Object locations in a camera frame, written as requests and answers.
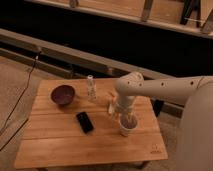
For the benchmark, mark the clear plastic bottle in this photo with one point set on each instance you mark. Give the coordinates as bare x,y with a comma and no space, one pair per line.
91,88

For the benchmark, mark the wooden table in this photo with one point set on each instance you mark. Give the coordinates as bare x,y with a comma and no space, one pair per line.
53,136

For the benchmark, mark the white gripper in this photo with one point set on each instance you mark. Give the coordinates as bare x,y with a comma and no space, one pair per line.
124,105

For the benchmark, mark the white napkin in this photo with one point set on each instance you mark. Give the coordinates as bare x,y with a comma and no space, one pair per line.
111,108

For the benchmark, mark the black smartphone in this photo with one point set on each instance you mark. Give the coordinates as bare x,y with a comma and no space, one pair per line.
85,122

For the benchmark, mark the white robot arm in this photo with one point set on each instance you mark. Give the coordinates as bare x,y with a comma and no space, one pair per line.
195,141

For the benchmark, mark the orange carrot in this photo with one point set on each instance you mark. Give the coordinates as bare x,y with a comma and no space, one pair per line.
113,96

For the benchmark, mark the purple ceramic bowl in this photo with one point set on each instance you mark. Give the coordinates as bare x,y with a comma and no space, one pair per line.
63,95

